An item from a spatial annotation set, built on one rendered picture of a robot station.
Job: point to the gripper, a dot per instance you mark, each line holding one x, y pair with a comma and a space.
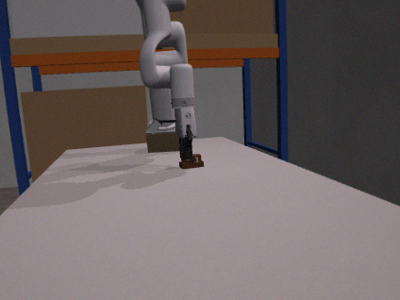
185, 129

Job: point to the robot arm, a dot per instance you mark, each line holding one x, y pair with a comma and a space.
159, 32

